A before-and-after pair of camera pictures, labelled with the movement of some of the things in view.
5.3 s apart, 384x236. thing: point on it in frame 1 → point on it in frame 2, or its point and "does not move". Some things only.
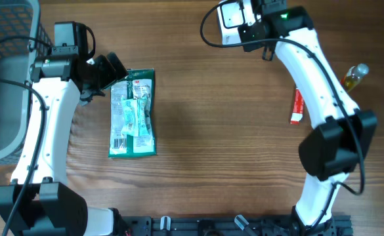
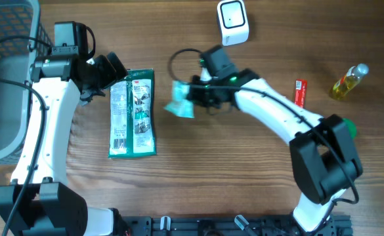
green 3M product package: [140, 83] does not move
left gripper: [111, 73] does not move
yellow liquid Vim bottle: [354, 75] does not move
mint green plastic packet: [135, 122] → [180, 105]
